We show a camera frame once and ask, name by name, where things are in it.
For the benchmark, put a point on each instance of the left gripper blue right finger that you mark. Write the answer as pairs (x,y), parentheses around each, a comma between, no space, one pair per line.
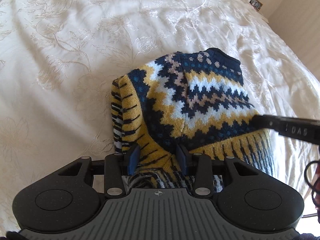
(184,159)

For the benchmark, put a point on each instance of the photo frame on right nightstand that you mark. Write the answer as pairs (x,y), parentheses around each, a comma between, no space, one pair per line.
(256,4)

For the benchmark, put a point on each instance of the white floral bedspread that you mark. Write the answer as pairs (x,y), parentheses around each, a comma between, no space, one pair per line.
(60,57)

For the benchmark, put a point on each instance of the navy yellow white patterned sweater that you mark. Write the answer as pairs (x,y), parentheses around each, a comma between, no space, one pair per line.
(196,100)

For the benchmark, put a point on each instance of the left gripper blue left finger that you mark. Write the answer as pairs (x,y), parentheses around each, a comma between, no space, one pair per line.
(131,159)

